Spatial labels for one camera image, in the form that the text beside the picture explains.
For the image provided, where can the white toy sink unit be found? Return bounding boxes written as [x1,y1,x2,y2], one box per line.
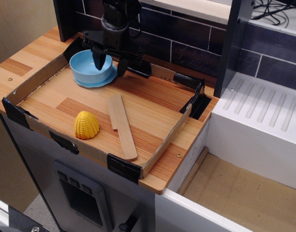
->
[155,73,296,232]

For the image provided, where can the light blue plate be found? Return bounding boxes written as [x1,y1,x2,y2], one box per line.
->
[71,65,117,88]

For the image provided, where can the yellow toy corn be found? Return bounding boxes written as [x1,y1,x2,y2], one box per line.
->
[74,111,100,140]

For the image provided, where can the cardboard tray border with tape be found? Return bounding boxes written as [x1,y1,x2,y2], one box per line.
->
[2,38,218,190]

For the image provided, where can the black cables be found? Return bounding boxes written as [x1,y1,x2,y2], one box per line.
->
[251,0,296,26]

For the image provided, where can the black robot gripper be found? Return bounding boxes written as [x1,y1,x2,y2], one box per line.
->
[82,29,144,77]

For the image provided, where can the toy oven front panel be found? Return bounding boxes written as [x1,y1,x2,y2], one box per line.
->
[54,161,113,232]

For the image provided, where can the light blue bowl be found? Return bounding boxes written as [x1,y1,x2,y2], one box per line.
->
[70,50,113,84]

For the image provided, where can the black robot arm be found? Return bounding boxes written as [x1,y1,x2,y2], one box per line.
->
[82,0,144,76]

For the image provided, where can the wooden spatula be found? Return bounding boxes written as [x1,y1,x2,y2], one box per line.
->
[108,94,138,161]

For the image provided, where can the dark grey vertical post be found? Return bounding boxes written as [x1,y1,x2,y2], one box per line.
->
[214,0,254,98]

